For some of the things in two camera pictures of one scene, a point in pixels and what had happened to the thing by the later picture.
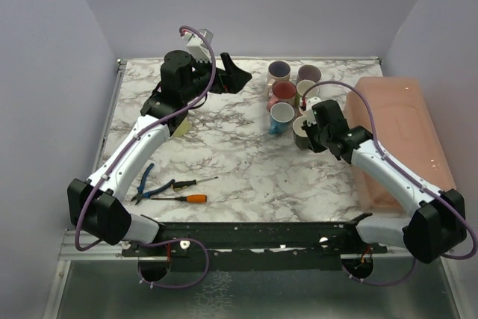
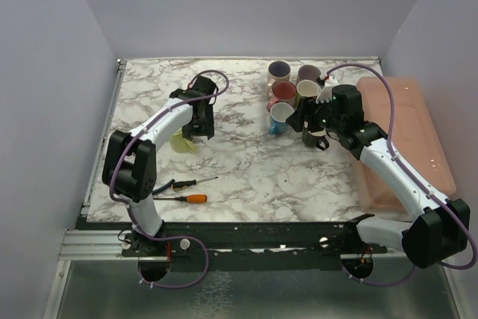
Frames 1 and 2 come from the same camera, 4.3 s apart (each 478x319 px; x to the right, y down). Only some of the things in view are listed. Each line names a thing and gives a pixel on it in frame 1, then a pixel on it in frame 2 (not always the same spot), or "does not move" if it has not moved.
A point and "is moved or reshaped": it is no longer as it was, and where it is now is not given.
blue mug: (281, 113) does not move
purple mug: (308, 72) does not move
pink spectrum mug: (282, 91) does not move
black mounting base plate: (256, 246) does not move
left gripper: (230, 80) → (206, 129)
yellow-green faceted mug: (184, 128) is moved or reshaped
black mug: (300, 137) is moved or reshaped
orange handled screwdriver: (189, 199) does not move
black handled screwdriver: (177, 185) does not move
